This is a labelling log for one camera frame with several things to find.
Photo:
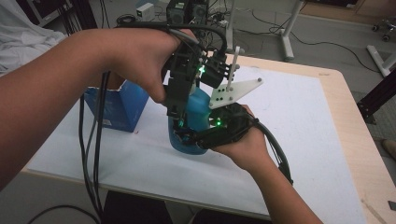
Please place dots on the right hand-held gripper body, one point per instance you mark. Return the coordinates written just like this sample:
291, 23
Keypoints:
227, 127

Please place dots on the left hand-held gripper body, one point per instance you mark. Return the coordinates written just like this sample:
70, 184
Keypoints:
180, 77

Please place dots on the blue cardboard box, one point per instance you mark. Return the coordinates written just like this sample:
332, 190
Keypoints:
121, 105

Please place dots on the person's right hand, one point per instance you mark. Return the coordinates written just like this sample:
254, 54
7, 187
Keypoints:
249, 149

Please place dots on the person's left hand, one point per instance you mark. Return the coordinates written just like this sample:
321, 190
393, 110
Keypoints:
140, 53

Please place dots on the black computer tower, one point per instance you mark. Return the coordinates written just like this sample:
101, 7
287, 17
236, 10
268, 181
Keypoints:
186, 11

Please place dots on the small white device box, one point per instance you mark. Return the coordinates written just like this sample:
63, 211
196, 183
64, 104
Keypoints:
145, 11

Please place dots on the white desk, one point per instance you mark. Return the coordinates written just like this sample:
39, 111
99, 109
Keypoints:
289, 28

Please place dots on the white cloth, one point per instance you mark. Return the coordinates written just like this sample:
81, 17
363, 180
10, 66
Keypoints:
25, 34

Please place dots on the person's beige shoe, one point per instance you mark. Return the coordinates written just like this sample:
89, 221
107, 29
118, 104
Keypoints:
389, 149

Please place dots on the black swivel stool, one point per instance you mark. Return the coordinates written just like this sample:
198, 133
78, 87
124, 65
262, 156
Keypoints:
386, 29

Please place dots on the black metal frame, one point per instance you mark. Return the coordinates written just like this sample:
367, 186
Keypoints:
376, 96

